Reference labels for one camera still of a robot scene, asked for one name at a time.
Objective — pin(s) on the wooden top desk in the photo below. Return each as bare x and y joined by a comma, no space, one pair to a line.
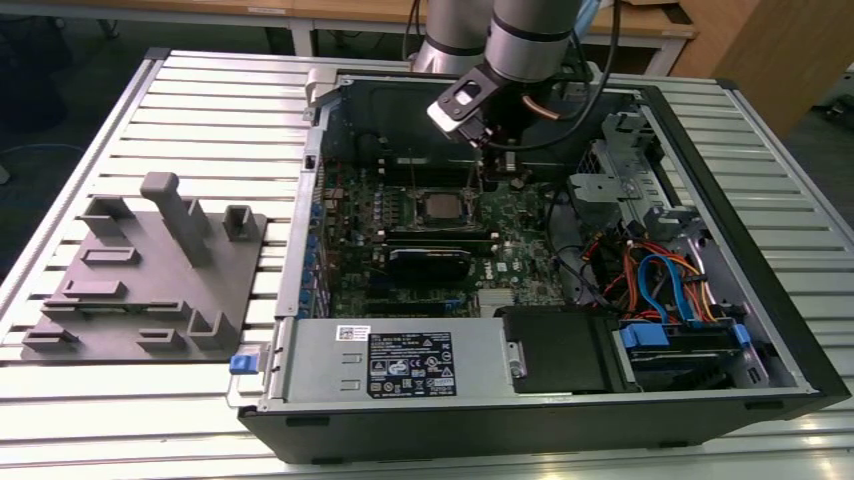
640,29
166,6

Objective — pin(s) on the black open PC case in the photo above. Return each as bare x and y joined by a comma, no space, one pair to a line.
467,435

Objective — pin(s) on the hard disk blue carrier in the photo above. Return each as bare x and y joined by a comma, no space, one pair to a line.
643,336

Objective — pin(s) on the black graphics card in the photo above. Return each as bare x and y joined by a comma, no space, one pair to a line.
427,265

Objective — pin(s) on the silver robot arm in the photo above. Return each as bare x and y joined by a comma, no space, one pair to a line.
527,40

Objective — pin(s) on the black plastic bay cover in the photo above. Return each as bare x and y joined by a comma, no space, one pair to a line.
560,350

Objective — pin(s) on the grey parts rack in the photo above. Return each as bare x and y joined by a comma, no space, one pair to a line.
166,280

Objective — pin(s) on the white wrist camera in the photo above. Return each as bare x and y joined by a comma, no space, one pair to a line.
456,102

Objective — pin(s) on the grey power supply unit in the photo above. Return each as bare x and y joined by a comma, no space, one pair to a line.
320,360

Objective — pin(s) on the wooden cabinet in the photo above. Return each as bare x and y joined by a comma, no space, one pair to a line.
780,50

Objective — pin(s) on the black expansion slot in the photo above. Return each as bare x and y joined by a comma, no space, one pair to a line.
400,309

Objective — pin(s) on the green motherboard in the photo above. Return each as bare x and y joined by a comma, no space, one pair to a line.
527,245

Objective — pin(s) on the silver chipset heat sink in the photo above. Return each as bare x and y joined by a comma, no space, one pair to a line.
496,297

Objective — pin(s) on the CPU socket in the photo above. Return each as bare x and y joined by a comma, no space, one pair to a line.
420,223

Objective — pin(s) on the grey metal drive cage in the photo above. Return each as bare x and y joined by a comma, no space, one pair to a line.
593,192

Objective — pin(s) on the blue case latch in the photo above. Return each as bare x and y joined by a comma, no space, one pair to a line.
241,365

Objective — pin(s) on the white wheeled stand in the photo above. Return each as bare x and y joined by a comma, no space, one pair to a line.
842,102

